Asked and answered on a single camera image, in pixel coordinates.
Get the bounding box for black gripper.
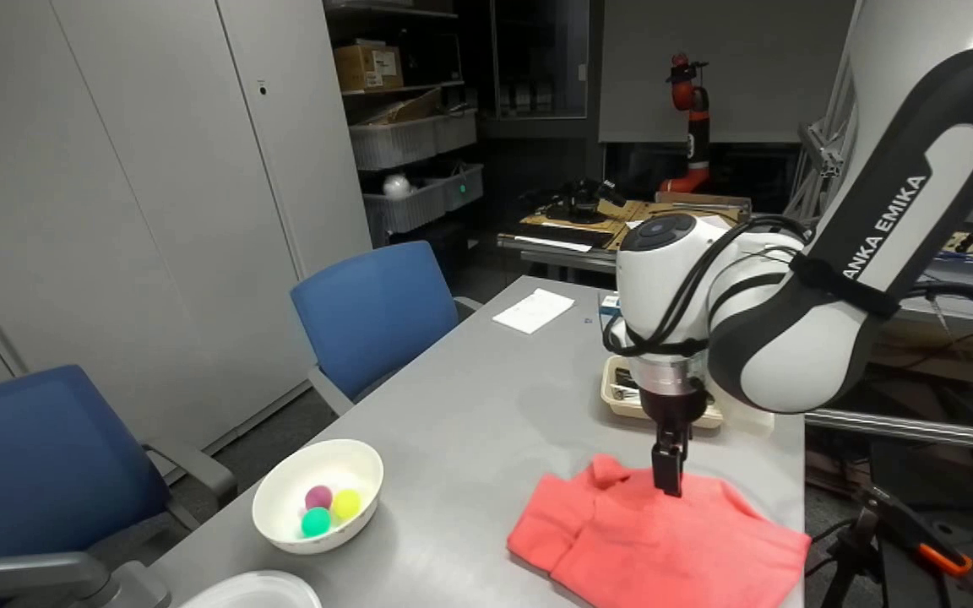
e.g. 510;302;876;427
631;356;710;501

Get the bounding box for orange shirt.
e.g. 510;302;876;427
502;454;813;608

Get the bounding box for beige plastic tray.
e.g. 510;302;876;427
597;353;734;432

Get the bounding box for white paper sheet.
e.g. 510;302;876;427
489;288;577;339

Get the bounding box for grey workbench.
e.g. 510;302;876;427
495;195;973;339

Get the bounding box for black tool pile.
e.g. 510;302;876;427
538;179;625;228

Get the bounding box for flat cardboard pieces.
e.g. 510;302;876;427
868;318;973;393

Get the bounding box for yellow ball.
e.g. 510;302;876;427
327;485;365;525

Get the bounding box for blue office chair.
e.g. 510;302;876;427
0;362;239;608
286;238;481;418

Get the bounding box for grey storage bin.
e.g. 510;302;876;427
349;104;478;175
362;167;487;241

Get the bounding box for green ball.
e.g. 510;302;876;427
297;507;333;539

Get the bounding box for white bowl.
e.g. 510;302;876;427
249;436;387;559

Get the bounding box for white plate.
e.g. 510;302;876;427
180;566;324;608

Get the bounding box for dark shelf unit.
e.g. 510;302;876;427
319;0;494;251

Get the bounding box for cardboard box on shelf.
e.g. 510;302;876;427
332;36;404;94

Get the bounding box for grey storage cabinet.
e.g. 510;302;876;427
0;0;374;454

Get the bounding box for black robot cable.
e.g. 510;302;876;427
601;213;811;356

